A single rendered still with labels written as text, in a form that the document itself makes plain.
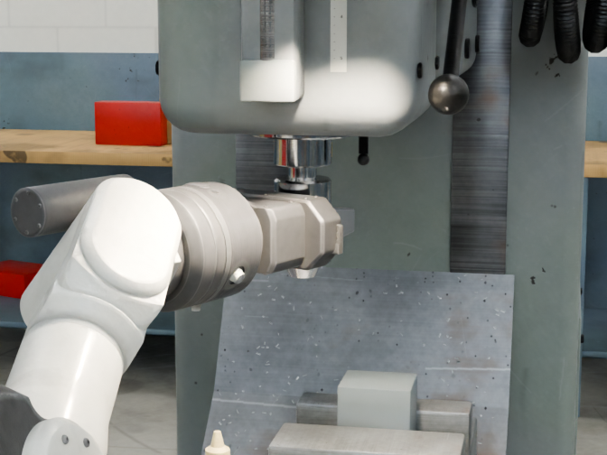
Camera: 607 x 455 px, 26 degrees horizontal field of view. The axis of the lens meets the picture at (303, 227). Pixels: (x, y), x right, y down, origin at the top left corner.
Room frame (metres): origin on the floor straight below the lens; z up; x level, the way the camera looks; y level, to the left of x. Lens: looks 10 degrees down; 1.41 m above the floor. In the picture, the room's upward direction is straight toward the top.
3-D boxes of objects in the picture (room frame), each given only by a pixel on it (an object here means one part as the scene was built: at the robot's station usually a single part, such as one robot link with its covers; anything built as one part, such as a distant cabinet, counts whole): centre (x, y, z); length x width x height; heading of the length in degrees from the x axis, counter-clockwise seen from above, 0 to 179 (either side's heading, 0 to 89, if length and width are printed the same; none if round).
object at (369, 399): (1.05, -0.06, 1.07); 0.06 x 0.05 x 0.06; 79
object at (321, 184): (1.07, 0.00, 1.26); 0.05 x 0.05 x 0.01
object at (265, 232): (0.99, 0.05, 1.23); 0.13 x 0.12 x 0.10; 54
